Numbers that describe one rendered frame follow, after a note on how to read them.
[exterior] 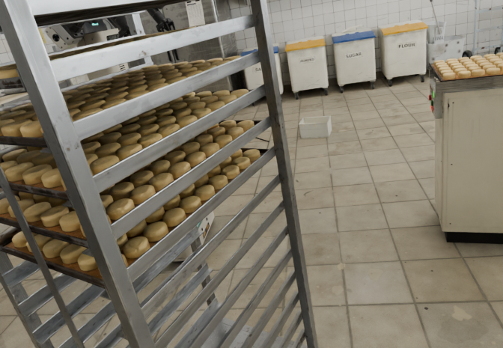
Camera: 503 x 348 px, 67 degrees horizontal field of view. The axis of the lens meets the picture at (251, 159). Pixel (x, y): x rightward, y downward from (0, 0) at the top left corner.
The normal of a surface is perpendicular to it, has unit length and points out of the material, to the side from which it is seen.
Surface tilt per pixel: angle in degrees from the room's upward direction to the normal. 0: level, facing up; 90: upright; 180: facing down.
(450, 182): 90
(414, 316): 0
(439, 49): 95
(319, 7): 90
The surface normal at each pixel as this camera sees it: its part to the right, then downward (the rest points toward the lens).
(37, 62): 0.85, 0.05
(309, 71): -0.11, 0.43
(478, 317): -0.18, -0.91
